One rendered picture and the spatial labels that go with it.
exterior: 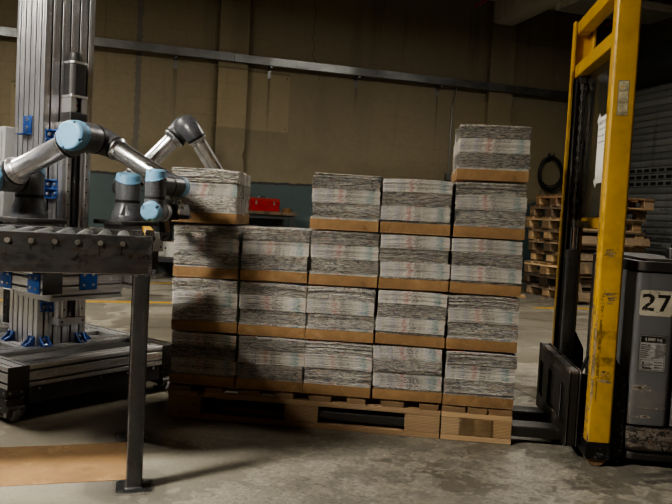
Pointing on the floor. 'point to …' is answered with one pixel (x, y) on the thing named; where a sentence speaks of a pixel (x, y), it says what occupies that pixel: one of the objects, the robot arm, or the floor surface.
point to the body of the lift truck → (645, 355)
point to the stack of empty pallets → (558, 239)
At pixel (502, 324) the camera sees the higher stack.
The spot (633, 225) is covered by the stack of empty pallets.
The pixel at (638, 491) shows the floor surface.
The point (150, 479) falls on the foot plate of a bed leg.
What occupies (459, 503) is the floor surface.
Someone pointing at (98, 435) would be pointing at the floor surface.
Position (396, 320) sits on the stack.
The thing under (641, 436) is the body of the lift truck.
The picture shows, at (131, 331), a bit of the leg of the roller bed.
